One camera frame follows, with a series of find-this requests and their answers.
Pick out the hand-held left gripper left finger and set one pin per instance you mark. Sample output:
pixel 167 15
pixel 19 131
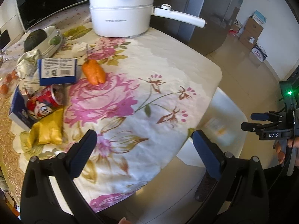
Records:
pixel 81 154

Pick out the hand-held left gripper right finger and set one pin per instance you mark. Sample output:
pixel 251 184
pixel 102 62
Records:
pixel 205 149

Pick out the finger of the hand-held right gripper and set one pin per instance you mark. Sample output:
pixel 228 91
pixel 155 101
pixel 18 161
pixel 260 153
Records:
pixel 259 116
pixel 250 126

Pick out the white plastic bin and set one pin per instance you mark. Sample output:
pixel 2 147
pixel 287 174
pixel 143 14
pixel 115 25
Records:
pixel 229 107

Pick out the yellow snack packet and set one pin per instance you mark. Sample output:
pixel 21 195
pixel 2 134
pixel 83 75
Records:
pixel 48 130

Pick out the dark blue box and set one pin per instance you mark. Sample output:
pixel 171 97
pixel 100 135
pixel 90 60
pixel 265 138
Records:
pixel 19 112

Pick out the white snack packet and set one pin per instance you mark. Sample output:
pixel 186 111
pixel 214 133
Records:
pixel 26 63

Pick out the person's right hand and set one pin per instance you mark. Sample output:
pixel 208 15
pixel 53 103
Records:
pixel 279 151

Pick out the white wrapper with orange print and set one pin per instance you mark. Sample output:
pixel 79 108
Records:
pixel 217 128

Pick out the dark floor mat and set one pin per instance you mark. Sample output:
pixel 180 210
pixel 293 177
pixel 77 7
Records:
pixel 202 189

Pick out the white box with blue print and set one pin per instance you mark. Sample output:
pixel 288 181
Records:
pixel 259 54

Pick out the red drink can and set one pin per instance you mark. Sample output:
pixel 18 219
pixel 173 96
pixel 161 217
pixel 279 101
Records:
pixel 42 105

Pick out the gold patterned cloth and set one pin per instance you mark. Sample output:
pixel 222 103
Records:
pixel 9 163

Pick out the cardboard box with label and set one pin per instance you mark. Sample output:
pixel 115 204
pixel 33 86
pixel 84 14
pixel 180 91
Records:
pixel 248 39

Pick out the orange carrot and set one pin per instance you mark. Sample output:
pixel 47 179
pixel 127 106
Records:
pixel 93 72

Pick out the blue and white box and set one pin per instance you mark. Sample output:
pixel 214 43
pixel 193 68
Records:
pixel 57 70

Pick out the large cardboard box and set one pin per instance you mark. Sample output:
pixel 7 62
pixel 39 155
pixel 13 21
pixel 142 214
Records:
pixel 253 27

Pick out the floral tablecloth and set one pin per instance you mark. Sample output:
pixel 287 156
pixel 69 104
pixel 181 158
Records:
pixel 158 70

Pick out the blue and white carton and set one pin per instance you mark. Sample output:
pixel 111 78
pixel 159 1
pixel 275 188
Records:
pixel 259 16

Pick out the small orange fruit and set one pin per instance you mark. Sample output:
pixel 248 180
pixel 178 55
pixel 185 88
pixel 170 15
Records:
pixel 11 76
pixel 4 89

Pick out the white oval dish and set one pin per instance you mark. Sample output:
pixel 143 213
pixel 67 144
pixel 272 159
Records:
pixel 50 49

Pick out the green lime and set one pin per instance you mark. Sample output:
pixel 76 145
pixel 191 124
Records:
pixel 55 40

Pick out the grey refrigerator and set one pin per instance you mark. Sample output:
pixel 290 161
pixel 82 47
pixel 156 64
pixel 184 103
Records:
pixel 210 4

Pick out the dark green squash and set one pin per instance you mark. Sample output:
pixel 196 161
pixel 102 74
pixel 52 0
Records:
pixel 35 39

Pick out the dotted pale tablecloth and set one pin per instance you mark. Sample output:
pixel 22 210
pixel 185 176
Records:
pixel 70 16

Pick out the white electric cooking pot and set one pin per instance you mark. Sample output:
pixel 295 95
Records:
pixel 119 16

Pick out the white cabinet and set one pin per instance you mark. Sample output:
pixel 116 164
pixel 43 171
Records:
pixel 8 16

